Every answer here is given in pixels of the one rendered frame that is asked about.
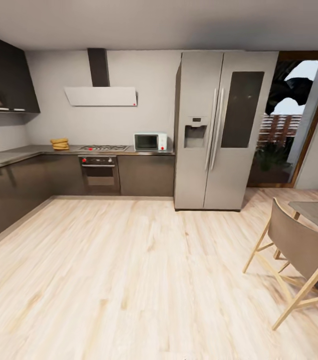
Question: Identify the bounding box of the microwave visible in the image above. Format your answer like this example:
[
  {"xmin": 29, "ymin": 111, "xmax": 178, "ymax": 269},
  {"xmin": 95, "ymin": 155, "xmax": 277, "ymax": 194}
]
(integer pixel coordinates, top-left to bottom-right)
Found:
[{"xmin": 134, "ymin": 131, "xmax": 167, "ymax": 151}]

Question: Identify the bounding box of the popcorn bag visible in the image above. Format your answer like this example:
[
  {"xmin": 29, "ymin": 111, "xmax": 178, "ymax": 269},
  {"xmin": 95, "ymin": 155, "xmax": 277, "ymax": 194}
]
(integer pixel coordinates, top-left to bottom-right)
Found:
[{"xmin": 51, "ymin": 138, "xmax": 69, "ymax": 150}]

